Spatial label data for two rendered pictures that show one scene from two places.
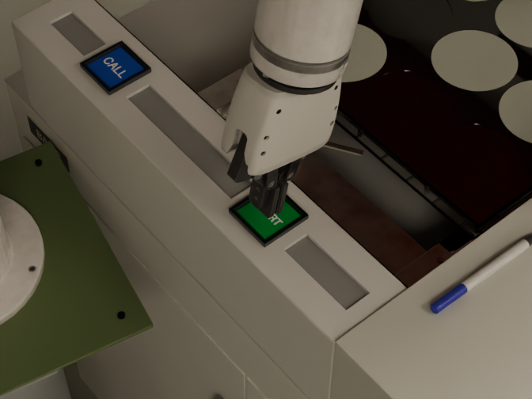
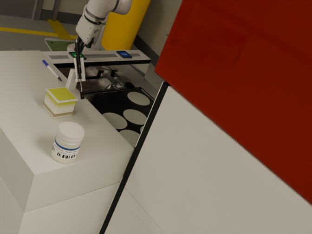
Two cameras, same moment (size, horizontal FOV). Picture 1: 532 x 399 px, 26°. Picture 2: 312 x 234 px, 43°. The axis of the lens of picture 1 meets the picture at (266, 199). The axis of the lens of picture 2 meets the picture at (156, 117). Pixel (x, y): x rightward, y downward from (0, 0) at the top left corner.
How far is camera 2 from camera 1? 1.71 m
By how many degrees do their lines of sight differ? 59
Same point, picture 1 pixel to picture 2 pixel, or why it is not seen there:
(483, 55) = (137, 119)
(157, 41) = (152, 94)
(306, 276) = (59, 54)
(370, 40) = (142, 103)
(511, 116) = (113, 114)
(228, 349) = not seen: hidden behind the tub
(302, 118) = (83, 24)
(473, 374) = (24, 60)
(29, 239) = not seen: hidden behind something
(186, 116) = (108, 57)
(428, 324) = (40, 60)
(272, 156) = (78, 28)
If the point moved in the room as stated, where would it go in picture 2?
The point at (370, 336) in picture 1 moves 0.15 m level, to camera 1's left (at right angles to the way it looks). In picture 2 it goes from (39, 54) to (46, 39)
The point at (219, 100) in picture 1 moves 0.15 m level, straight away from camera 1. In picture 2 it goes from (120, 75) to (151, 84)
